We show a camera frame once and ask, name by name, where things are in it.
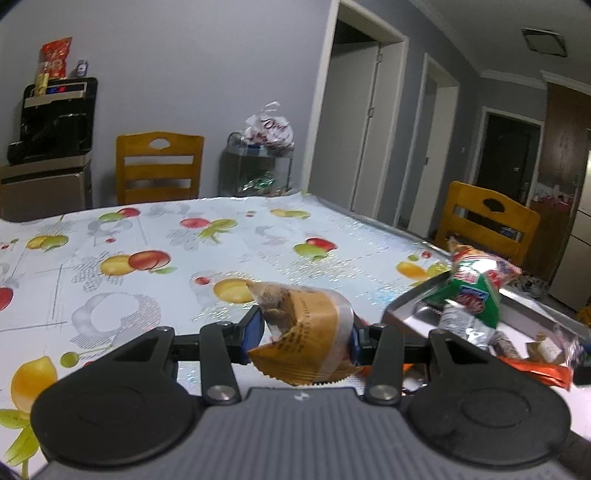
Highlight brown wooden wardrobe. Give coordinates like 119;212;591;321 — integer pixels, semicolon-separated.
531;80;591;282

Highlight white door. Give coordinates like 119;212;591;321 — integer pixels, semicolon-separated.
348;39;407;220
409;53;460;238

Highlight fruit print tablecloth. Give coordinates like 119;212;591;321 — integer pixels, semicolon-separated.
0;191;462;478

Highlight long orange snack packet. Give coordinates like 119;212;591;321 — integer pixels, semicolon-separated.
505;355;573;391

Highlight ceiling vent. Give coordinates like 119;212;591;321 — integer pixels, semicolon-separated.
521;28;568;58

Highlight black water dispenser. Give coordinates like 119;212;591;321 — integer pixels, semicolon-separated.
0;78;99;222

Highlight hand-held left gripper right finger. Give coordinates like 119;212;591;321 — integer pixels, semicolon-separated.
348;323;509;407

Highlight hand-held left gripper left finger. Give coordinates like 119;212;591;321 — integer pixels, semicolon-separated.
81;307;266;407

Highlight white plastic bag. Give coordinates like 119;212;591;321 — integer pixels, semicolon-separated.
244;102;295;147

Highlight metal tray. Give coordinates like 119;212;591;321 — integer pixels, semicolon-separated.
381;270;591;398

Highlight wooden chair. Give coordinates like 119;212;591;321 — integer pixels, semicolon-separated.
115;133;205;206
434;181;541;268

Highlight green snack bag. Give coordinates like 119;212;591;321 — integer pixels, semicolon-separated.
422;237;522;329

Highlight green packets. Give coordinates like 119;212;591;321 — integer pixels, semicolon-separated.
238;173;282;195

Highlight red snack bag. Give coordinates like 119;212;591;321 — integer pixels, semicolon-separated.
39;37;74;78

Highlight glass storage rack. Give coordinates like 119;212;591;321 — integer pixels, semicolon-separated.
218;131;296;198

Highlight yellow-brown pastry packet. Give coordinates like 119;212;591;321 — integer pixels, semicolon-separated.
246;280;365;387

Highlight dark door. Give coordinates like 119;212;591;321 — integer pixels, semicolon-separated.
473;107;543;208

